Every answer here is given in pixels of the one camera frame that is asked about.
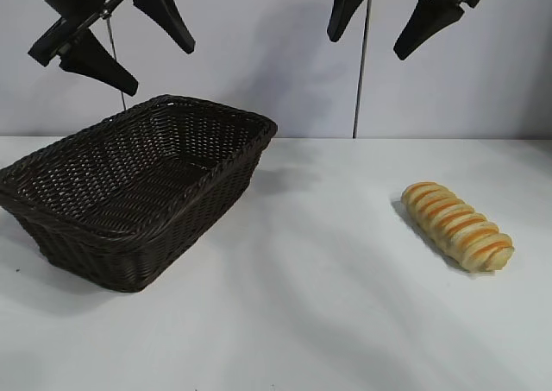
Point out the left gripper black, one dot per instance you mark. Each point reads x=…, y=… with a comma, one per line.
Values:
x=86, y=22

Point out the dark brown wicker basket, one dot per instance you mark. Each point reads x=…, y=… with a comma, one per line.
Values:
x=129, y=201

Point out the long twisted striped bread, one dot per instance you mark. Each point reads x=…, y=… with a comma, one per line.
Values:
x=457, y=227

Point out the thin metal wall strip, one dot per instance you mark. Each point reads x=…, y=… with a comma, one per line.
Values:
x=113, y=46
x=361, y=63

